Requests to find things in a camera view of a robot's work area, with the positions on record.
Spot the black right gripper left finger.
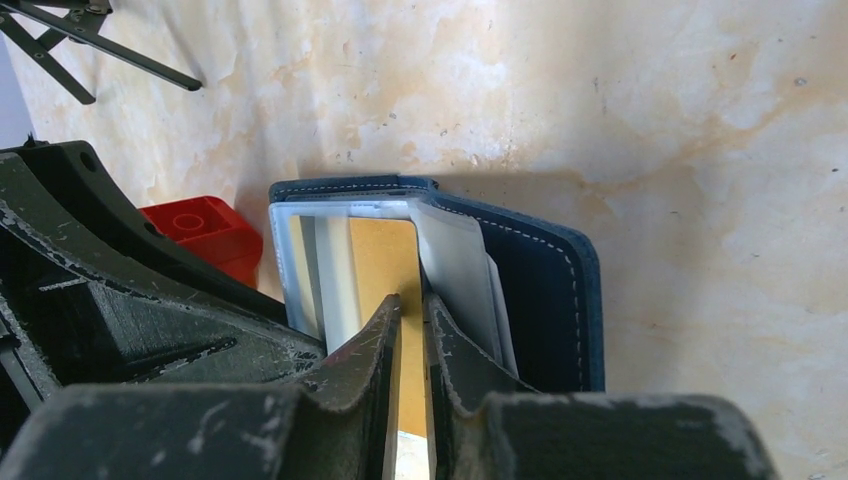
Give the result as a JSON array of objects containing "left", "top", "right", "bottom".
[{"left": 1, "top": 294, "right": 402, "bottom": 479}]

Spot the black mini tripod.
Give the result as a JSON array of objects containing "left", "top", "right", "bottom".
[{"left": 1, "top": 1, "right": 202, "bottom": 105}]

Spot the dark blue card holder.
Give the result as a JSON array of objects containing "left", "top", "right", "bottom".
[{"left": 269, "top": 175, "right": 606, "bottom": 393}]

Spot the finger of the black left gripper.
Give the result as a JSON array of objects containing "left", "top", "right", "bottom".
[
  {"left": 1, "top": 152, "right": 326, "bottom": 448},
  {"left": 13, "top": 141, "right": 287, "bottom": 325}
]

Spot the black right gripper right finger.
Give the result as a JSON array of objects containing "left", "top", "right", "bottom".
[{"left": 423, "top": 294, "right": 779, "bottom": 479}]

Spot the red yellow toy brick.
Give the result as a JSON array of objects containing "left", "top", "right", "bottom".
[{"left": 140, "top": 196, "right": 263, "bottom": 289}]

